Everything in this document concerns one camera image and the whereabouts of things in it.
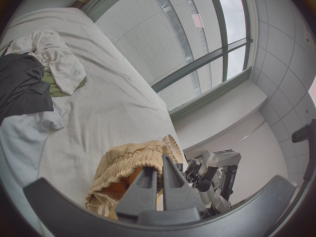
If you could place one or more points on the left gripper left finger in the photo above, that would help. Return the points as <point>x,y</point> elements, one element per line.
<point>142,194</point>

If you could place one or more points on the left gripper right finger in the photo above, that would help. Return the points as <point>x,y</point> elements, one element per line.
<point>176,194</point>

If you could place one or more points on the tan shorts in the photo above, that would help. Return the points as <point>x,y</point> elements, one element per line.
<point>116,164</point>

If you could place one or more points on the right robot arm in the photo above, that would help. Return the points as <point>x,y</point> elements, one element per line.
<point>222,160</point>

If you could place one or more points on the round woven basket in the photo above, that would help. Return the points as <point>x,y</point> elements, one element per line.
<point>175,149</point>

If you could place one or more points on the bed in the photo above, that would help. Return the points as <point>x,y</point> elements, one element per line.
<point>111,102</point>

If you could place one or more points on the pale blue garment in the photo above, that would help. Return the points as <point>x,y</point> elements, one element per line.
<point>22,142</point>

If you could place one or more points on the green garment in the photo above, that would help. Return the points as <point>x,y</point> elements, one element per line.
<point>55,89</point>

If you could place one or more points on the white garment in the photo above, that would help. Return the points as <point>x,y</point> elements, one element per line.
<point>61,65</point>

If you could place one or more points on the black garment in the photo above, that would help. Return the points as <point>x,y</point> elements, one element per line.
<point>22,88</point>

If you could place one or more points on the grey-green curtain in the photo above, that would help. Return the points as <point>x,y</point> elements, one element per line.
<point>212,95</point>
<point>103,1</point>

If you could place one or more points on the window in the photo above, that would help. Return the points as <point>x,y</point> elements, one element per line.
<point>172,38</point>

